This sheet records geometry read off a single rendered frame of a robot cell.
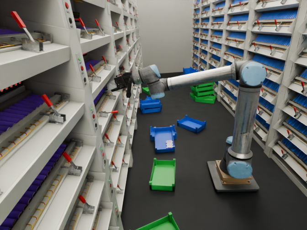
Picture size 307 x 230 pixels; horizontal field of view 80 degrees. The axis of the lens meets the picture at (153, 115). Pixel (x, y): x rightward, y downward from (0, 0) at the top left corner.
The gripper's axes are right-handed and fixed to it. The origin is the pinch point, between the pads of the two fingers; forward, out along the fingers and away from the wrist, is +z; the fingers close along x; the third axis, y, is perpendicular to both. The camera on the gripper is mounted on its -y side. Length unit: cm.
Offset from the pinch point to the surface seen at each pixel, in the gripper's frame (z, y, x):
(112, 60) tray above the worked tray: -7.9, 15.7, -15.7
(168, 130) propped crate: -24, -82, -63
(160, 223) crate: -8, -86, 41
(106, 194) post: 5, -35, 54
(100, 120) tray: -0.7, -5.9, 31.8
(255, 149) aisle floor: -104, -112, -30
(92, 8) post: -9, 49, -16
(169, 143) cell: -23, -83, -38
